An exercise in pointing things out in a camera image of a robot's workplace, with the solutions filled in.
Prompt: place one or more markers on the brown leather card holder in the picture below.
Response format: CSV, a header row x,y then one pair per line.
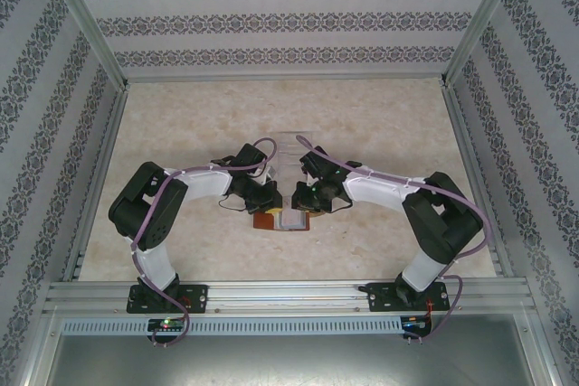
x,y
262,222

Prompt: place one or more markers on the white floral plastic card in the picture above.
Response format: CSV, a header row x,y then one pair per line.
x,y
291,221

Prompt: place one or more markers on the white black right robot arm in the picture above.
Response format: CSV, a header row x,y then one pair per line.
x,y
380,189

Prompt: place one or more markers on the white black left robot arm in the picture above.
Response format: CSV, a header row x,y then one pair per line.
x,y
203,185

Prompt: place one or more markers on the clear acrylic box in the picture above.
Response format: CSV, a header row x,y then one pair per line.
x,y
289,146

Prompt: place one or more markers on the grey metal sheet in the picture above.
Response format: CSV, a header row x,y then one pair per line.
x,y
289,363

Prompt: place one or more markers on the small controller board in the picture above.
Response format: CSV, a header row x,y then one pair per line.
x,y
416,323
165,324

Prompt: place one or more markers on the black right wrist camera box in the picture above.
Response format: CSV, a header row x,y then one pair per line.
x,y
319,162

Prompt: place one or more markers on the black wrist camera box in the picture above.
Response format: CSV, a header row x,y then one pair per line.
x,y
251,157
319,162

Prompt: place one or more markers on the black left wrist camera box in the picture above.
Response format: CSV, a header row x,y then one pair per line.
x,y
251,157

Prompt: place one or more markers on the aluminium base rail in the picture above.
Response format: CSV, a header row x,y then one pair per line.
x,y
289,298

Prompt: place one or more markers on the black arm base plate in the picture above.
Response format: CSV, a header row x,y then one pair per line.
x,y
194,298
380,298

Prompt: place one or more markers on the aluminium side rail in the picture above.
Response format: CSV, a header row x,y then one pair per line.
x,y
99,178
475,178

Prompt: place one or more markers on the aluminium frame post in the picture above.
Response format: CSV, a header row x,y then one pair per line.
x,y
92,24
477,24

